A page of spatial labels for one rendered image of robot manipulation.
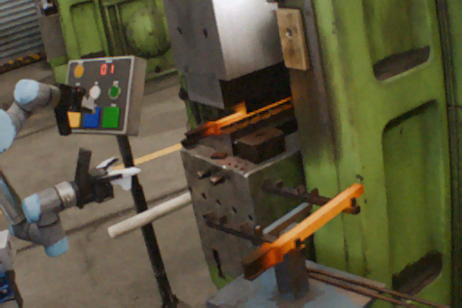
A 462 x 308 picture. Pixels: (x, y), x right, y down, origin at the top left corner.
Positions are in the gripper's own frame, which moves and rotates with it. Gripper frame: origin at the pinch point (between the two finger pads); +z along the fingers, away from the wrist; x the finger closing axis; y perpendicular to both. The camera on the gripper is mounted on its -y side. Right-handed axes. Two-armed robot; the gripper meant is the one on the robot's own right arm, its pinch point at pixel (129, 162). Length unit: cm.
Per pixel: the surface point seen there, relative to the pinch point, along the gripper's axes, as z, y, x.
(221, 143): 30.7, 5.0, 2.2
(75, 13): 166, 8, -471
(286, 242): 4, 5, 66
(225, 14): 34, -36, 13
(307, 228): 11, 6, 65
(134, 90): 25.0, -8.3, -40.9
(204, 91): 30.6, -11.4, -1.8
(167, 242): 58, 99, -121
